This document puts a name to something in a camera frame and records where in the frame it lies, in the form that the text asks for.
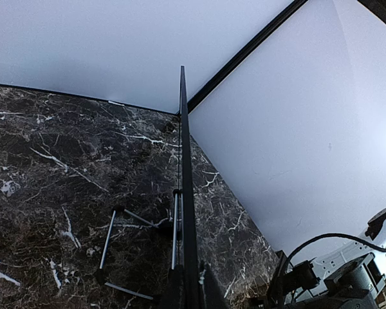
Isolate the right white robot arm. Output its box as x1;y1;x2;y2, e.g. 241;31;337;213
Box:
266;208;386;308

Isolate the white whiteboard with black frame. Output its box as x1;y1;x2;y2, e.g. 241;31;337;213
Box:
179;66;201;308

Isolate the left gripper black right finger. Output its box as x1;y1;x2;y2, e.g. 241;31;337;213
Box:
199;261;228;309

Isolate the right black frame post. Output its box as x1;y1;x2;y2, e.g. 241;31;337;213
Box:
187;0;308;113

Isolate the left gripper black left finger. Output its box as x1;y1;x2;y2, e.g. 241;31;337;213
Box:
160;267;186;309

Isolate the black whiteboard stand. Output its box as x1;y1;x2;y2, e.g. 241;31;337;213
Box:
94;189;183;304

